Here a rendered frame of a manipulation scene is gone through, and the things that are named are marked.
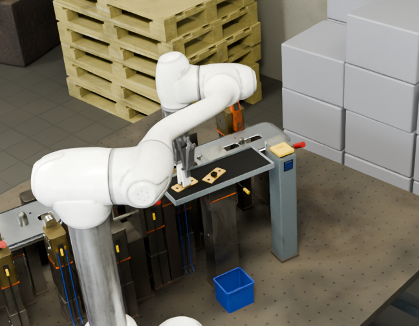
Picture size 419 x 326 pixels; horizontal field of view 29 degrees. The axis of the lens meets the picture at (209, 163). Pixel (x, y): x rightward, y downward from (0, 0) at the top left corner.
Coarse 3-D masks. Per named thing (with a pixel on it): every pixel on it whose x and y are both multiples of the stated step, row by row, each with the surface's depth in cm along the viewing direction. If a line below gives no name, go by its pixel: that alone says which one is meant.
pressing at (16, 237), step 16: (256, 128) 313; (272, 128) 312; (208, 144) 305; (224, 144) 304; (256, 144) 303; (16, 208) 279; (32, 208) 278; (48, 208) 277; (0, 224) 271; (16, 224) 271; (32, 224) 270; (16, 240) 263; (32, 240) 263
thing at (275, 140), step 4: (276, 136) 295; (280, 136) 295; (268, 140) 293; (272, 140) 293; (276, 140) 292; (280, 140) 292; (284, 140) 292; (268, 144) 291; (272, 144) 290; (276, 144) 290; (288, 144) 290; (292, 144) 289; (268, 148) 292; (268, 172) 300; (268, 196) 306; (268, 200) 307; (268, 204) 308; (268, 208) 309; (268, 216) 312
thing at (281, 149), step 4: (280, 144) 271; (284, 144) 271; (272, 148) 269; (276, 148) 269; (280, 148) 269; (284, 148) 269; (288, 148) 269; (292, 148) 268; (276, 152) 267; (280, 152) 267; (284, 152) 267; (288, 152) 267; (292, 152) 268; (280, 156) 266
